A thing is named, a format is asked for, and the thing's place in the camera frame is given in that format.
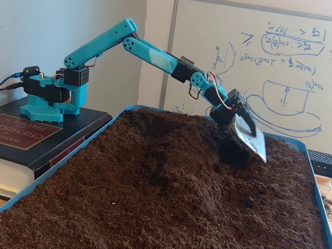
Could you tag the black vented electronic device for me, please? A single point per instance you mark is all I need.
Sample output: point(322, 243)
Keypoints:
point(321, 163)

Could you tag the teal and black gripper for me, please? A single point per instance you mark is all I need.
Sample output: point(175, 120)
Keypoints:
point(226, 112)

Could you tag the brown soil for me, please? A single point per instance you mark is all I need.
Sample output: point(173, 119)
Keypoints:
point(155, 207)

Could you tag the black chemistry handbook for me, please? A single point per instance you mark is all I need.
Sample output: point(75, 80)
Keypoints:
point(85, 122)

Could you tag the blue plastic tray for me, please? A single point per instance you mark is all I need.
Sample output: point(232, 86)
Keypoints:
point(318, 202)

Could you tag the whiteboard with blue drawings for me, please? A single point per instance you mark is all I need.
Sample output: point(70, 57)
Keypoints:
point(259, 26)

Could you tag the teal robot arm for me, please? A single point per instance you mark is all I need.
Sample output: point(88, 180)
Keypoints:
point(103, 41)

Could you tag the white printed soil bag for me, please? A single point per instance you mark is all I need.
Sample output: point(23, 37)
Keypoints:
point(327, 186)

